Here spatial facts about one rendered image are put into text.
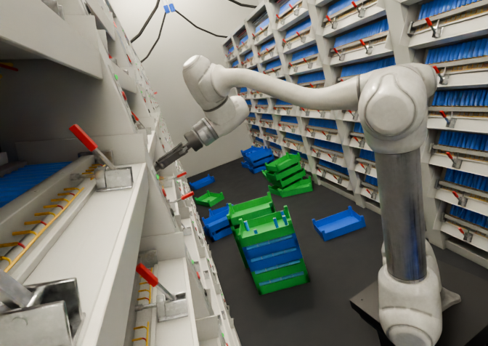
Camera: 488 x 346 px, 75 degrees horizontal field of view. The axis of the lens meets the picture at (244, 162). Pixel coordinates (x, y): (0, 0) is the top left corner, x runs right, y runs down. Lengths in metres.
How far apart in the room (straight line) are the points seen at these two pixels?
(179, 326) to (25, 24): 0.37
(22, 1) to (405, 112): 0.62
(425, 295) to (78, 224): 0.87
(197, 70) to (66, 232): 0.79
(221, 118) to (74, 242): 0.87
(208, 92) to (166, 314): 0.72
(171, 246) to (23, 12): 0.44
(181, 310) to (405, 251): 0.63
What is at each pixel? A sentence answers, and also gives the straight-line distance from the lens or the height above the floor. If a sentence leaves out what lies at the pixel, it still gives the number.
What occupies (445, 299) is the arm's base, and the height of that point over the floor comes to 0.28.
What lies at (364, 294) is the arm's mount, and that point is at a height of 0.24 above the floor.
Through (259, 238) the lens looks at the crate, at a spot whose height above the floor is 0.35.
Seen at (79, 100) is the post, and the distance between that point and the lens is 0.58.
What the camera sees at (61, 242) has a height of 1.10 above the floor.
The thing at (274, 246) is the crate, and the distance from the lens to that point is 1.78.
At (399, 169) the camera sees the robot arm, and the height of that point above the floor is 0.86.
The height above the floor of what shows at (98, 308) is 1.09.
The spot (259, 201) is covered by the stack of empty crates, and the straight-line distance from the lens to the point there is 2.20.
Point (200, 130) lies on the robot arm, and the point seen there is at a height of 1.05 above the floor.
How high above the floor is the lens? 1.17
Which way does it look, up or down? 14 degrees down
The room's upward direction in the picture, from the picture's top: 18 degrees counter-clockwise
